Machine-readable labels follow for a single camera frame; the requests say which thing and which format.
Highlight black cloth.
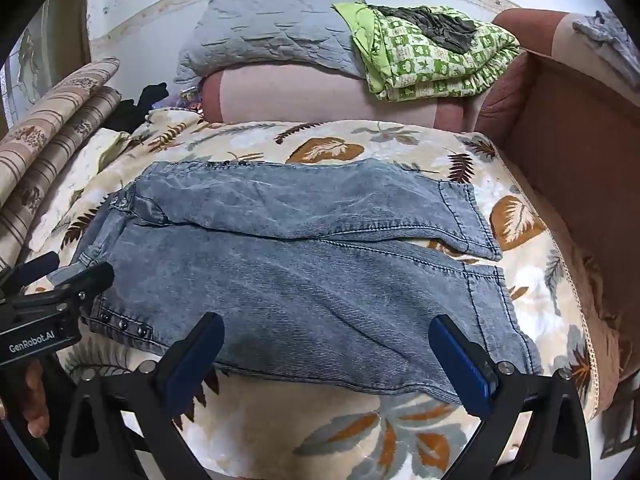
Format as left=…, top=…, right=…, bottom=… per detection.
left=105, top=82, right=171, bottom=133

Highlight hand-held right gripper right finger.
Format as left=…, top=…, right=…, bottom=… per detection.
left=429, top=314, right=592, bottom=480

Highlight dark grey cloth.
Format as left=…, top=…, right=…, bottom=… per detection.
left=367, top=4, right=478, bottom=55

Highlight light grey cloth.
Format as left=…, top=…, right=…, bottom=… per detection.
left=572, top=10, right=633, bottom=91

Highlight green patterned blanket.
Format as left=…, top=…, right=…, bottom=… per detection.
left=332, top=2, right=522, bottom=102

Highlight grey quilted pillow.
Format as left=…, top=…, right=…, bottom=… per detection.
left=173, top=0, right=368, bottom=86

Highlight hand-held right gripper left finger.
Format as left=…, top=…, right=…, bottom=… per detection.
left=59, top=311, right=226, bottom=480

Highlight blue denim pants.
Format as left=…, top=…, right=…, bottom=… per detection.
left=50, top=158, right=545, bottom=406

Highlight leaf print blanket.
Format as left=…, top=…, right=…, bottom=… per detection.
left=22, top=110, right=601, bottom=480

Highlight wooden framed glass door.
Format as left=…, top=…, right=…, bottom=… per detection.
left=2, top=0, right=93, bottom=133

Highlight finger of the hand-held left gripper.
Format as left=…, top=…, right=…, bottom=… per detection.
left=30, top=261, right=116, bottom=318
left=0, top=251, right=61, bottom=293

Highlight cream textured cloth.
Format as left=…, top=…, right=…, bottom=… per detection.
left=29, top=127, right=133, bottom=253

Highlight purple cloth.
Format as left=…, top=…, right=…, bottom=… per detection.
left=152, top=87, right=205, bottom=113

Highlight person's left hand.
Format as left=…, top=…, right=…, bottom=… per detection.
left=0, top=359, right=52, bottom=438

